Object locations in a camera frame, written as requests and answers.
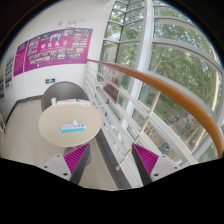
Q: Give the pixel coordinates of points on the white charger plug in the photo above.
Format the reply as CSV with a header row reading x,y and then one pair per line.
x,y
74,122

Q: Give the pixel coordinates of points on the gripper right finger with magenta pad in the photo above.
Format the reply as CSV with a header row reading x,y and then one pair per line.
x,y
151,166

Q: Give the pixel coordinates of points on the narrow magenta wall poster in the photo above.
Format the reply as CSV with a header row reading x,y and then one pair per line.
x,y
19,59

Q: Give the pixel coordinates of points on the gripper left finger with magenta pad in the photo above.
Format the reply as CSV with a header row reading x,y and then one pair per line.
x,y
71,165

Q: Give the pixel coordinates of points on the photo board on wall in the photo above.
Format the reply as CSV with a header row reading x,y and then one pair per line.
x,y
9,72

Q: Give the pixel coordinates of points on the large magenta wall poster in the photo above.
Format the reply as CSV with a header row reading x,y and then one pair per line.
x,y
65,46

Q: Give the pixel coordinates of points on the grey curved booth seat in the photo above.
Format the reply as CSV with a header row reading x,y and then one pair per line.
x,y
62,91

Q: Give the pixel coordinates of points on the orange wooden handrail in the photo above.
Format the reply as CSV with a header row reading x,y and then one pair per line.
x,y
189,104

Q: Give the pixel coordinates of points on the round beige table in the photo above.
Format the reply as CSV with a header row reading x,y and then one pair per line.
x,y
54,117

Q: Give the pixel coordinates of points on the green exit sign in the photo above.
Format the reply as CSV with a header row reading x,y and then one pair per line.
x,y
48,81

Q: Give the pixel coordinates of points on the white metal railing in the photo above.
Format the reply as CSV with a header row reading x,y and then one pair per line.
x,y
118,125

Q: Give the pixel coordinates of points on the white blue power strip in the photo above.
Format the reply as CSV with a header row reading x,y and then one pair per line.
x,y
70,128

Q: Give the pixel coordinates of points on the red notice sign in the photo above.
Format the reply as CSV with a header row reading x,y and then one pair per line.
x,y
112,82

